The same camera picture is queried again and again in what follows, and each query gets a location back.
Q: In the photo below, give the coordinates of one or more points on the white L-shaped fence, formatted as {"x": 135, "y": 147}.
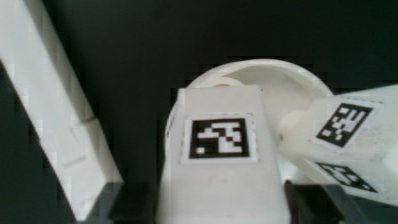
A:
{"x": 66, "y": 125}

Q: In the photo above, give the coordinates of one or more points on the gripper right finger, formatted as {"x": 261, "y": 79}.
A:
{"x": 322, "y": 205}

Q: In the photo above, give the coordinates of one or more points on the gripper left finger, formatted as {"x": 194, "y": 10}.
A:
{"x": 124, "y": 204}

